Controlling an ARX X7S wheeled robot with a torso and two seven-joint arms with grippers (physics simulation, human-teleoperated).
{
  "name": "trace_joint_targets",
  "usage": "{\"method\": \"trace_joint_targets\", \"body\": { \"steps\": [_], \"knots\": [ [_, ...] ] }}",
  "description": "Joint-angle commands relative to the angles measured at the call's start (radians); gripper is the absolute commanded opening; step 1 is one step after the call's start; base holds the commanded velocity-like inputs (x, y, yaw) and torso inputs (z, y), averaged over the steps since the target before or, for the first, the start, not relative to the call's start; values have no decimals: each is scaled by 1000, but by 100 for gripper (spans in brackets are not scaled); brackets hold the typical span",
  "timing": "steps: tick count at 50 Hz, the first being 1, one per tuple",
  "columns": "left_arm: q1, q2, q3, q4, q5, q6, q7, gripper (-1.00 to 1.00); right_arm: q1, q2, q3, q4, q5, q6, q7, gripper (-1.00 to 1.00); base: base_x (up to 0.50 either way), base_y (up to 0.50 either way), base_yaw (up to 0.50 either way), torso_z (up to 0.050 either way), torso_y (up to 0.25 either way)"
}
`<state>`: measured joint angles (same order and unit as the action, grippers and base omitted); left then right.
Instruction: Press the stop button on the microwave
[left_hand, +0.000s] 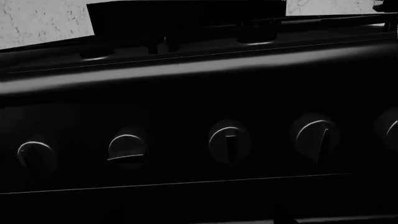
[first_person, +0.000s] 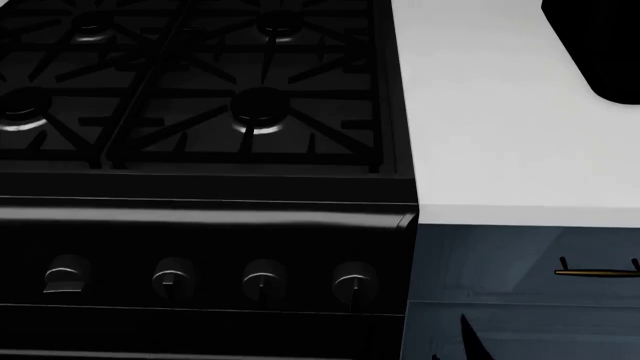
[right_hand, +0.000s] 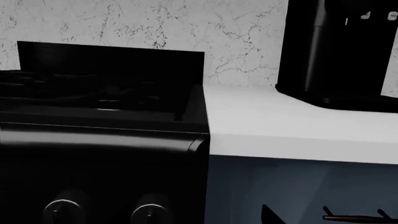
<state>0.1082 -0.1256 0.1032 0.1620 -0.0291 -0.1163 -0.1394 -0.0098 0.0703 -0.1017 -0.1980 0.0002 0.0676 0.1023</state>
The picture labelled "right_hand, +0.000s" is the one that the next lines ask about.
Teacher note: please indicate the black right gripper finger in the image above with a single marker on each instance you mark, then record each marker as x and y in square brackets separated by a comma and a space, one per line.
[270, 217]

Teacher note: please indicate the blue base cabinet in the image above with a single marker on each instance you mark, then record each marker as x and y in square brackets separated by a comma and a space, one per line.
[298, 184]

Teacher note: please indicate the black kitchen stove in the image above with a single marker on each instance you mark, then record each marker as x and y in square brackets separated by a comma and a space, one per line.
[102, 149]

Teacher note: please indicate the black coffee machine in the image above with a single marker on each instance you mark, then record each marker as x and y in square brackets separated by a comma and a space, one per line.
[335, 58]

